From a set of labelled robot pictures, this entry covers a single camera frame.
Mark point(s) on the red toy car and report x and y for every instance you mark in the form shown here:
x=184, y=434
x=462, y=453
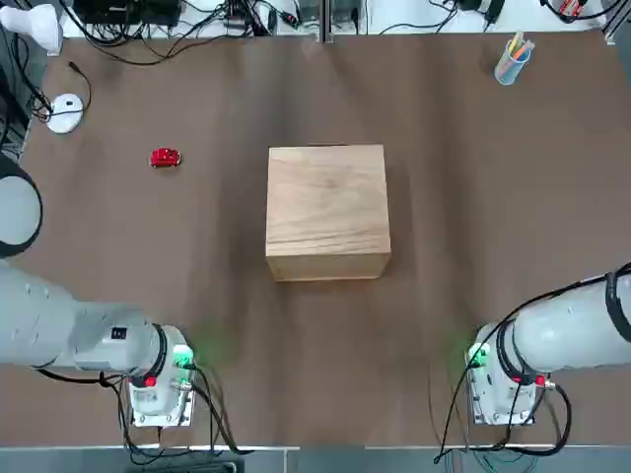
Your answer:
x=165, y=157

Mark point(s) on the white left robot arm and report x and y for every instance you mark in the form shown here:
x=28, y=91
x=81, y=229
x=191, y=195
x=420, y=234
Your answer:
x=49, y=315

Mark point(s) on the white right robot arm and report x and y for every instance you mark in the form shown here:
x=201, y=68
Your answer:
x=557, y=335

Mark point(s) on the wooden cabinet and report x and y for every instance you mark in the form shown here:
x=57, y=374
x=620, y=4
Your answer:
x=328, y=207

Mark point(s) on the light blue pen cup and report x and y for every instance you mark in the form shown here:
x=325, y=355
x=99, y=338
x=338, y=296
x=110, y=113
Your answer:
x=508, y=74

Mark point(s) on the orange highlighter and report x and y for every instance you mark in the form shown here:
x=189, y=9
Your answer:
x=516, y=54

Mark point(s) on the yellow highlighter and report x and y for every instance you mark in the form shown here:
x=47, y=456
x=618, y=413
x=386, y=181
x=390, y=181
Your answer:
x=516, y=42

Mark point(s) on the black electronics box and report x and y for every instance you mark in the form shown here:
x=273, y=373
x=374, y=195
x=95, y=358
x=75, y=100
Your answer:
x=128, y=10

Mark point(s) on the white lamp head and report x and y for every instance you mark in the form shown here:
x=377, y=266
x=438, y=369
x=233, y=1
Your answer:
x=34, y=27

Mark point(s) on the silver aluminium post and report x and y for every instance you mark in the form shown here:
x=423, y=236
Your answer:
x=325, y=20

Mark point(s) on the aluminium frame corner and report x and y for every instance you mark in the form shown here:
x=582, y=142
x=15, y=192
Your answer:
x=618, y=24

